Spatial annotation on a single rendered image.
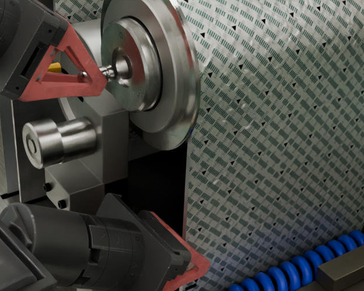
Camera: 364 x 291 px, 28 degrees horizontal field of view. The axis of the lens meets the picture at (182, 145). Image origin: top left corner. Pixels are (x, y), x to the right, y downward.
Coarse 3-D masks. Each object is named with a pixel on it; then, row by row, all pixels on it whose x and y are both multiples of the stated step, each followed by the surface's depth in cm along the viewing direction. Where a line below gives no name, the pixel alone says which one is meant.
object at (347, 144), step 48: (240, 144) 60; (288, 144) 64; (336, 144) 68; (192, 192) 60; (240, 192) 63; (288, 192) 67; (336, 192) 72; (192, 240) 62; (240, 240) 66; (288, 240) 71; (336, 240) 76; (192, 288) 66
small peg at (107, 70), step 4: (108, 64) 59; (100, 68) 58; (104, 68) 58; (108, 68) 59; (112, 68) 59; (80, 72) 58; (84, 72) 58; (104, 72) 58; (108, 72) 59; (112, 72) 59; (80, 76) 58; (84, 76) 57; (108, 76) 59; (112, 76) 59; (80, 80) 58; (84, 80) 58; (88, 80) 58; (108, 80) 59; (112, 80) 59
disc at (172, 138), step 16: (160, 0) 54; (176, 16) 53; (176, 32) 53; (192, 48) 52; (192, 64) 52; (192, 80) 53; (192, 96) 54; (192, 112) 54; (176, 128) 57; (192, 128) 55; (160, 144) 60; (176, 144) 58
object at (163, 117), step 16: (112, 0) 59; (128, 0) 56; (144, 0) 55; (112, 16) 59; (128, 16) 58; (144, 16) 55; (160, 16) 54; (160, 32) 54; (160, 48) 54; (176, 48) 53; (176, 64) 53; (176, 80) 54; (176, 96) 54; (144, 112) 59; (160, 112) 57; (176, 112) 56; (144, 128) 60; (160, 128) 58
